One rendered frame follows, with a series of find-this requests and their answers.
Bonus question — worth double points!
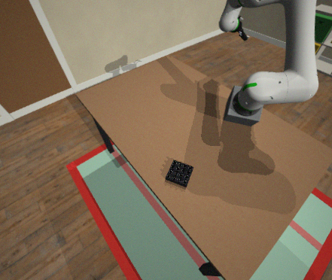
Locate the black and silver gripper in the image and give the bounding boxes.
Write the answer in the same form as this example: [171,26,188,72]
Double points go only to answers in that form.
[237,27,250,41]

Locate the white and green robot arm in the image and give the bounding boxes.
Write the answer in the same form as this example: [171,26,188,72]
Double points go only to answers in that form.
[219,0,318,117]

